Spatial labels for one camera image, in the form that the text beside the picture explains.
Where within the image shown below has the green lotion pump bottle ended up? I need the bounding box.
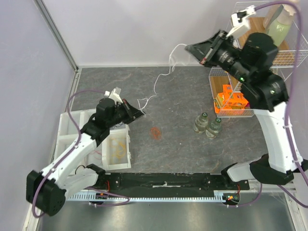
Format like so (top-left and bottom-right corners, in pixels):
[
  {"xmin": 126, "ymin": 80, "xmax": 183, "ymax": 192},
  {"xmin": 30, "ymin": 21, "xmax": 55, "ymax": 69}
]
[{"xmin": 263, "ymin": 4, "xmax": 296, "ymax": 47}]

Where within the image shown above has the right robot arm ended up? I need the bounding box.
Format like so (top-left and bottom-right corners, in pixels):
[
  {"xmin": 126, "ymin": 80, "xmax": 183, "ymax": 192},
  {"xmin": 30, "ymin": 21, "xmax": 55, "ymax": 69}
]
[{"xmin": 185, "ymin": 30, "xmax": 308, "ymax": 190}]

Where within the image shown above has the orange snack box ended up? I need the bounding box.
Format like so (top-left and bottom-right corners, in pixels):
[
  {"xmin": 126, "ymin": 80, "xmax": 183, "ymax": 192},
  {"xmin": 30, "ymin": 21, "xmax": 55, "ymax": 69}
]
[{"xmin": 214, "ymin": 84, "xmax": 250, "ymax": 114}]

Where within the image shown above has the beige pump bottle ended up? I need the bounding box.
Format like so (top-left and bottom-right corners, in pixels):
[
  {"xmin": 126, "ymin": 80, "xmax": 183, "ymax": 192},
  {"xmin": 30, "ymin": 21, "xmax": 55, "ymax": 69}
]
[{"xmin": 263, "ymin": 3, "xmax": 296, "ymax": 30}]

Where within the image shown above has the white wire shelf rack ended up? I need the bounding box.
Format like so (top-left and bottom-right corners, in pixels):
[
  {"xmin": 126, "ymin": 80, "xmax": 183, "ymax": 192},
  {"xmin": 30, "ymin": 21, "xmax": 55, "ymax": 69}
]
[{"xmin": 209, "ymin": 6, "xmax": 300, "ymax": 117}]

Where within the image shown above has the yellow wire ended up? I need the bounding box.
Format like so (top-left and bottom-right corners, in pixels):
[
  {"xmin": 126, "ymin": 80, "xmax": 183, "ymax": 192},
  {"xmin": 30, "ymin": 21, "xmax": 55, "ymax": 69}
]
[{"xmin": 109, "ymin": 139, "xmax": 127, "ymax": 160}]

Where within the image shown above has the left glass water bottle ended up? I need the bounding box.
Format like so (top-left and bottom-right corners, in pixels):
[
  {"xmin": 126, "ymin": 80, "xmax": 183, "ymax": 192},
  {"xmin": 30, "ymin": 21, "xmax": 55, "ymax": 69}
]
[{"xmin": 193, "ymin": 112, "xmax": 209, "ymax": 134}]

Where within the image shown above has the glass water bottle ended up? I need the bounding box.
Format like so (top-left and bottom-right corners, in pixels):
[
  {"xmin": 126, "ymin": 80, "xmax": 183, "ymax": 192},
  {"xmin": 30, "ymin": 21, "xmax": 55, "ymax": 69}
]
[
  {"xmin": 193, "ymin": 112, "xmax": 209, "ymax": 134},
  {"xmin": 205, "ymin": 117, "xmax": 221, "ymax": 139}
]

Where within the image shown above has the white compartment tray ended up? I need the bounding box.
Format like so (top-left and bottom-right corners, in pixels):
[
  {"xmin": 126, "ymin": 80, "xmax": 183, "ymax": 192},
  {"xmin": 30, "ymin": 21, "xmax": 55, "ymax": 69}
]
[{"xmin": 54, "ymin": 113, "xmax": 131, "ymax": 171}]

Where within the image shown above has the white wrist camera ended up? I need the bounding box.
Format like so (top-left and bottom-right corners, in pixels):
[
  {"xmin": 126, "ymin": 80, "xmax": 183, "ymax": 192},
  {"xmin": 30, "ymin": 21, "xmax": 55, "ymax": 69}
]
[
  {"xmin": 104, "ymin": 87, "xmax": 123, "ymax": 103},
  {"xmin": 226, "ymin": 5, "xmax": 256, "ymax": 39}
]

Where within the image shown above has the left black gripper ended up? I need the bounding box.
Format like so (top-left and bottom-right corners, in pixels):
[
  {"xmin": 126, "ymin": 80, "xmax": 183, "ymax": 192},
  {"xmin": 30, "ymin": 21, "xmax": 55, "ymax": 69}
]
[{"xmin": 107, "ymin": 99, "xmax": 145, "ymax": 128}]

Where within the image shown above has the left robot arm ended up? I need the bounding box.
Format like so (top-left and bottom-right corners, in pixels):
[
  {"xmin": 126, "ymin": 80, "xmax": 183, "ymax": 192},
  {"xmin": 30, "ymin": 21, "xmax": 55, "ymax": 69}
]
[{"xmin": 26, "ymin": 98, "xmax": 144, "ymax": 218}]

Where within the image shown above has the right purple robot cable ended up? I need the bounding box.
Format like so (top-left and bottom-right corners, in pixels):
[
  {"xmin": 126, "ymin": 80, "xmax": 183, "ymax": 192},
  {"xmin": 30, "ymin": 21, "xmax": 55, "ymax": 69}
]
[{"xmin": 226, "ymin": 0, "xmax": 308, "ymax": 209}]

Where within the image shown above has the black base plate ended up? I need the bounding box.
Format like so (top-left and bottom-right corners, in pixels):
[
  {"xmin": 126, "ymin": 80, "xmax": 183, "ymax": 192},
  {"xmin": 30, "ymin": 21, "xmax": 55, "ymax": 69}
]
[{"xmin": 93, "ymin": 173, "xmax": 250, "ymax": 198}]

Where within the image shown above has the green yellow snack box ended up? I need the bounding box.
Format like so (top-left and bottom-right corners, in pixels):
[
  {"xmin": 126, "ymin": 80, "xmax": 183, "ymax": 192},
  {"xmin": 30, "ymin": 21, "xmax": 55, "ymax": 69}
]
[{"xmin": 214, "ymin": 92, "xmax": 226, "ymax": 109}]

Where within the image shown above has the aluminium corner post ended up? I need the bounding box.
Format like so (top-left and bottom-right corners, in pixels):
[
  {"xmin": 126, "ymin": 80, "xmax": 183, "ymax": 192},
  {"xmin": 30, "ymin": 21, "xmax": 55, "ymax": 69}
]
[{"xmin": 34, "ymin": 0, "xmax": 79, "ymax": 72}]

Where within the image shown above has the orange wire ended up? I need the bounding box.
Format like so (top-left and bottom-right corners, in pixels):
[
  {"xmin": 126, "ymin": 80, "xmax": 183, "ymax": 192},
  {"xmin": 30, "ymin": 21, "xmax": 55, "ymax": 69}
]
[{"xmin": 150, "ymin": 127, "xmax": 163, "ymax": 141}]

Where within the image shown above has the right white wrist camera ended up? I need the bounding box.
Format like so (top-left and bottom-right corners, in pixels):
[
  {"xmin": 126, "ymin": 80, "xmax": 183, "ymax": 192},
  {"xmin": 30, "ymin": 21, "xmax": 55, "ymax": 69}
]
[{"xmin": 226, "ymin": 5, "xmax": 256, "ymax": 39}]

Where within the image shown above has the right glass water bottle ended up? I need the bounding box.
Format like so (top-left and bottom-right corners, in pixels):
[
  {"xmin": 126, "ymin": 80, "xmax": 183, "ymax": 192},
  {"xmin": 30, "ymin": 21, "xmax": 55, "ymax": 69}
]
[{"xmin": 205, "ymin": 117, "xmax": 221, "ymax": 139}]

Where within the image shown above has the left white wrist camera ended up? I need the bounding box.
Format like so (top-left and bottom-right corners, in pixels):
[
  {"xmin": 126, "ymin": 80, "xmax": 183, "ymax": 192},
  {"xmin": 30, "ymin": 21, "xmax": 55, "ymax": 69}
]
[{"xmin": 104, "ymin": 87, "xmax": 123, "ymax": 103}]

